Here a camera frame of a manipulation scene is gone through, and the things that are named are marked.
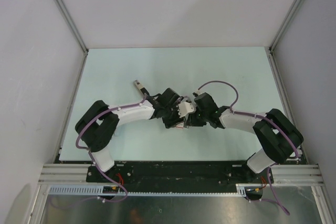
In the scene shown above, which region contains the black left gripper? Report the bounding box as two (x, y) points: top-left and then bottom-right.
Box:
(162, 102), (186, 129)

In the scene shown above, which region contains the red staple box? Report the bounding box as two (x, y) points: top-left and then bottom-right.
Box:
(175, 122), (188, 129)

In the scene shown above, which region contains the beige black small stapler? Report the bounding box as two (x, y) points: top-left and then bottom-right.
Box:
(133, 80), (150, 97)

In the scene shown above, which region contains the light blue white stapler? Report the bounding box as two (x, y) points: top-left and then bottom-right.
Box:
(113, 127), (122, 137)

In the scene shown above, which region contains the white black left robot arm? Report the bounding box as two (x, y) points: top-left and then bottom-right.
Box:
(75, 86), (195, 182)

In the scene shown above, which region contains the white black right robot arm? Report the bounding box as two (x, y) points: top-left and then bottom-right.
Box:
(186, 92), (304, 183)

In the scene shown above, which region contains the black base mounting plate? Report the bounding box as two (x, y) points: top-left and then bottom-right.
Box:
(86, 161), (271, 184)

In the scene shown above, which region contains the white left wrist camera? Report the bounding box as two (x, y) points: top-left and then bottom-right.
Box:
(177, 101), (196, 118)

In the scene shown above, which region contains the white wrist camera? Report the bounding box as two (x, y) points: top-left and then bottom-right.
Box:
(193, 90), (202, 97)
(177, 101), (196, 118)

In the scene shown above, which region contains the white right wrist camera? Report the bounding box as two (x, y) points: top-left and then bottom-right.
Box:
(193, 90), (202, 97)

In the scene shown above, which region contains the white slotted cable duct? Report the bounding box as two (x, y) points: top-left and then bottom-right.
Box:
(47, 183), (263, 197)

